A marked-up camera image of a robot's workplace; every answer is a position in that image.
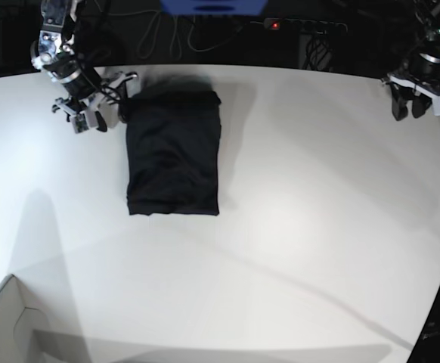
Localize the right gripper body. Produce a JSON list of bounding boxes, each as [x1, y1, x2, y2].
[[51, 71, 138, 134]]

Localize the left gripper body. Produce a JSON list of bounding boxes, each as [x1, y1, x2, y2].
[[382, 71, 440, 116]]

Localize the black t-shirt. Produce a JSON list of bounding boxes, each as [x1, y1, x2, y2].
[[125, 75, 222, 216]]

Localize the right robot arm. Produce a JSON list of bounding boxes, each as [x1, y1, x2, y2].
[[30, 1, 138, 134]]

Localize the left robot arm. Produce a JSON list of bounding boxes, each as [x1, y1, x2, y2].
[[383, 1, 440, 121]]

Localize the blue plastic bin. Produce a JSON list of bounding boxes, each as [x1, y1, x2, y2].
[[160, 0, 268, 16]]

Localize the black power strip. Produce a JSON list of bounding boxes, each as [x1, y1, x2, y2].
[[251, 17, 349, 35]]

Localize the white cardboard box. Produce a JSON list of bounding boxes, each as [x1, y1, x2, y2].
[[0, 275, 47, 362]]

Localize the grey cable loops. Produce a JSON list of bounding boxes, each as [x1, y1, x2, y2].
[[91, 0, 243, 60]]

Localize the black cable bundle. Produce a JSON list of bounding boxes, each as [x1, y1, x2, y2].
[[299, 32, 336, 71]]

